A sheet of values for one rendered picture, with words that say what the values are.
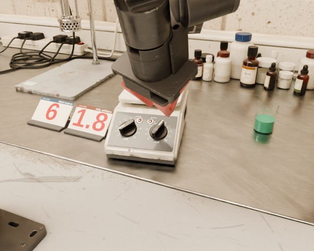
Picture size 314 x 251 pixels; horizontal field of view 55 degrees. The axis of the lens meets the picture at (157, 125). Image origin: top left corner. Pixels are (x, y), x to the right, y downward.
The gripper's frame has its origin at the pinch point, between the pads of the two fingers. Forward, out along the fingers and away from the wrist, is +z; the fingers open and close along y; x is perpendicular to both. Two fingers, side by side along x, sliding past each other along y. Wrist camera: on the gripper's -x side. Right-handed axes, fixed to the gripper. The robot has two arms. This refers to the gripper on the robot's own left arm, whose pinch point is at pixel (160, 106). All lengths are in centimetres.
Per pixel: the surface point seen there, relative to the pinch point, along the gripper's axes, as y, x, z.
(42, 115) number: 28.1, 8.8, 13.7
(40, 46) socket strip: 79, -19, 40
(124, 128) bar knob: 5.5, 4.3, 5.5
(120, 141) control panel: 5.2, 6.2, 7.1
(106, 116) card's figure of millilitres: 14.1, 2.0, 11.8
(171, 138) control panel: -2.0, 0.7, 7.3
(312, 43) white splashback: -10, -57, 28
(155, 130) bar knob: 0.6, 1.7, 5.5
